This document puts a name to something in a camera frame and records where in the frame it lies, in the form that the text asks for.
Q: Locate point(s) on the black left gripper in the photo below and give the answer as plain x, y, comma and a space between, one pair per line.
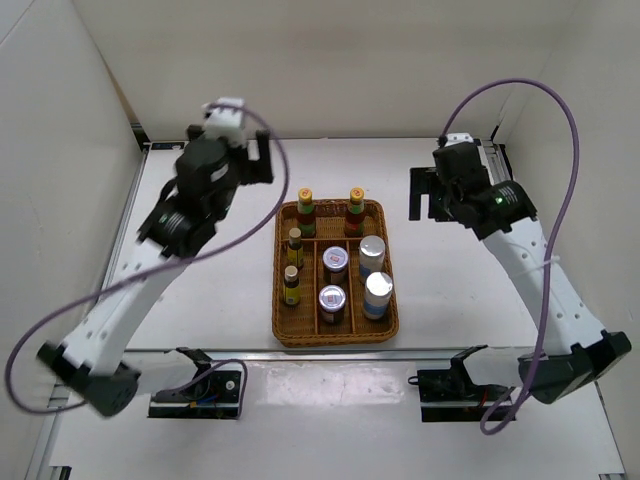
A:
258, 171

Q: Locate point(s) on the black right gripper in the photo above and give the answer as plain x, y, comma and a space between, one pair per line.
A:
423, 182

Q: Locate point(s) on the red label sauce bottle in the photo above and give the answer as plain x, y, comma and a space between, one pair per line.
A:
355, 213

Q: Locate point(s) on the green label sauce bottle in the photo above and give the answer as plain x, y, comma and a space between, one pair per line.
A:
305, 215

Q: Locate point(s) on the dark jar white lid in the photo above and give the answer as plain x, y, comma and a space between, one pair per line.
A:
332, 301
335, 261

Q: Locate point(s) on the small yellow label bottle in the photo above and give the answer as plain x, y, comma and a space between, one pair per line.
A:
295, 253

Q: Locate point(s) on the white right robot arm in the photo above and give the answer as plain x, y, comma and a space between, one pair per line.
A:
573, 347

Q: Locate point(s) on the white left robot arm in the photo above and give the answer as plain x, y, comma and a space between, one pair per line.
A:
91, 360

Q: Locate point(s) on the left table edge label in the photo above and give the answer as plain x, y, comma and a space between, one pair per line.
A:
167, 146

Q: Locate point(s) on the brown wicker basket tray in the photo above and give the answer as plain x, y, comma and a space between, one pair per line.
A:
302, 325

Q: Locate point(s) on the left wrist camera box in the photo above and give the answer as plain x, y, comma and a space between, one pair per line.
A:
223, 120

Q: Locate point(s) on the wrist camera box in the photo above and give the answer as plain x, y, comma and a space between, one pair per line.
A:
223, 120
451, 139

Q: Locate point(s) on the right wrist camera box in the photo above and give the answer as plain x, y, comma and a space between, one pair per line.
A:
451, 139

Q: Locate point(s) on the aluminium frame rail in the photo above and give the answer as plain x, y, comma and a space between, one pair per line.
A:
323, 354

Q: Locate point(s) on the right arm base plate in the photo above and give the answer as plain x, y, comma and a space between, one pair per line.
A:
465, 397

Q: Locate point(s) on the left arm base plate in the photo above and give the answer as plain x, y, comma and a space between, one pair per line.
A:
216, 391

